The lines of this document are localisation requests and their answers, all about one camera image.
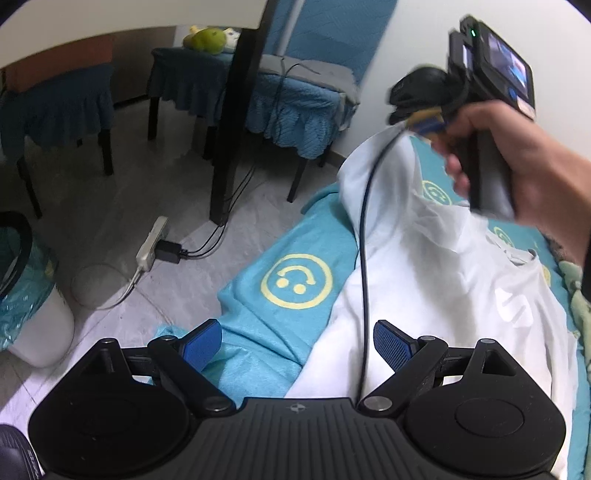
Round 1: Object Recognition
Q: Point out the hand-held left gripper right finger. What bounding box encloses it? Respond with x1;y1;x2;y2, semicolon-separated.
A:
360;319;514;416

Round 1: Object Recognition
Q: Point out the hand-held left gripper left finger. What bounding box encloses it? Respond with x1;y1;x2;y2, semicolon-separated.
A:
88;320;236;414

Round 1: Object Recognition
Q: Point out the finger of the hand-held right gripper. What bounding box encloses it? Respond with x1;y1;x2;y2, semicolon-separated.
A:
401;113;450;137

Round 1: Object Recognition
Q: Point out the white shirt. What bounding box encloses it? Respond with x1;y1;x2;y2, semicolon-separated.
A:
284;124;580;480

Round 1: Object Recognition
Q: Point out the person's right forearm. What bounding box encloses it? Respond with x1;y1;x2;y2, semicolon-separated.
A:
542;122;591;278

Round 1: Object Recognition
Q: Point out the person's right hand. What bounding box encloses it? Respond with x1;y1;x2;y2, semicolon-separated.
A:
433;100;574;224

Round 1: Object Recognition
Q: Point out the teal smiley print bed sheet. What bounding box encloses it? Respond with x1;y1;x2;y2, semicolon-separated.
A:
154;134;591;480

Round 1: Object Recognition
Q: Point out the black charger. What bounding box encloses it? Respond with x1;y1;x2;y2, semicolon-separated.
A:
155;239;189;265

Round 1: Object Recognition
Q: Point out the white power strip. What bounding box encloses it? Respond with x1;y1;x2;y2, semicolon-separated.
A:
135;215;170;274

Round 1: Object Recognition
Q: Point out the white trash bin blue bag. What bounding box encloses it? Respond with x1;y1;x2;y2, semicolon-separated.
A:
0;211;75;368

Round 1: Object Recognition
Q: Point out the green cartoon print blanket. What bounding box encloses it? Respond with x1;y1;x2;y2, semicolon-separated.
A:
558;259;591;363

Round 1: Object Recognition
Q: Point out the white table with black legs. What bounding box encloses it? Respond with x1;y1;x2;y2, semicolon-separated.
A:
0;0;279;224

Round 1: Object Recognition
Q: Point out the dark ribbed object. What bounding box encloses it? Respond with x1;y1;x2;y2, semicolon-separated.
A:
0;424;43;480

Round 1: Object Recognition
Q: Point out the green plush toy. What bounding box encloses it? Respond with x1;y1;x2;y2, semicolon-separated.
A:
183;26;228;56

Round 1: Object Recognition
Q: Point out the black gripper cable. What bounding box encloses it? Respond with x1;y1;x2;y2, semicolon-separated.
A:
358;129;409;398

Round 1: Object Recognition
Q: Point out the black charger cable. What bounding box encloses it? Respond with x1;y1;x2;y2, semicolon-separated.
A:
180;164;257;259

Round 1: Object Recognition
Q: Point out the white power strip cable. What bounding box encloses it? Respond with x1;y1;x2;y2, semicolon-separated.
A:
71;262;141;311

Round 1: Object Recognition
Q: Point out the thin black cable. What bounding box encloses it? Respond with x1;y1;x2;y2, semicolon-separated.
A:
270;59;315;148

